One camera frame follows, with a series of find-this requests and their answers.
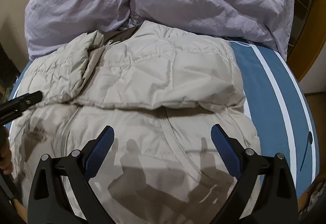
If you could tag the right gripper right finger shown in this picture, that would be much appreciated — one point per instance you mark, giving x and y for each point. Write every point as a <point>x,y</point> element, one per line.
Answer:
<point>277,200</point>

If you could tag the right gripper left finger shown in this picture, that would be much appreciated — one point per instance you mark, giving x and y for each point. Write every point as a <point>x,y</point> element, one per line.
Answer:
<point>61,192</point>

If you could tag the beige puffer jacket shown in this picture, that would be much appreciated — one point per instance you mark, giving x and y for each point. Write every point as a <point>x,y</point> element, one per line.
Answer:
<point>161,90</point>

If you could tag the person's left hand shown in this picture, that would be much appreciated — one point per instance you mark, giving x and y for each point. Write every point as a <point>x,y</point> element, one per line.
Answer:
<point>6,154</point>

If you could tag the blue white striped bed sheet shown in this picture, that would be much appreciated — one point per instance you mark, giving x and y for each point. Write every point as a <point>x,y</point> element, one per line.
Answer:
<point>275,105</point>

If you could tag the lavender duvet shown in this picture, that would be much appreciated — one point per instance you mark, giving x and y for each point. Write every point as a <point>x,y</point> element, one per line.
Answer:
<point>49,24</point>

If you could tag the wooden bed frame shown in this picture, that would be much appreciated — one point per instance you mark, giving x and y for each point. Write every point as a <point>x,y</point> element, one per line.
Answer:
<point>307,36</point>

